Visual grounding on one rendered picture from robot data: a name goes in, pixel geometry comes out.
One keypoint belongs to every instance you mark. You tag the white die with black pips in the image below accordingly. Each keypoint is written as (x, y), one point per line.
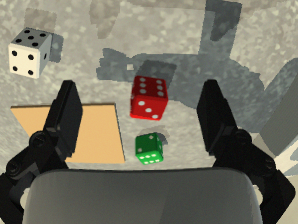
(29, 52)

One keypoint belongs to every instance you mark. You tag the tan flat mat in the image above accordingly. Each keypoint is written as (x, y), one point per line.
(98, 139)

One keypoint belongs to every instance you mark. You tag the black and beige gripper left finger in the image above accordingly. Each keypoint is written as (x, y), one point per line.
(46, 149)

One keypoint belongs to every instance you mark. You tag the red die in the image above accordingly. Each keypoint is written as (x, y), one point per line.
(149, 98)

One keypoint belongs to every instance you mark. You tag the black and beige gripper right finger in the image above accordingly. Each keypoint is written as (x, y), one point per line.
(234, 146)

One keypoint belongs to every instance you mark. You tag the green die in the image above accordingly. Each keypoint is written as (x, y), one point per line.
(148, 148)

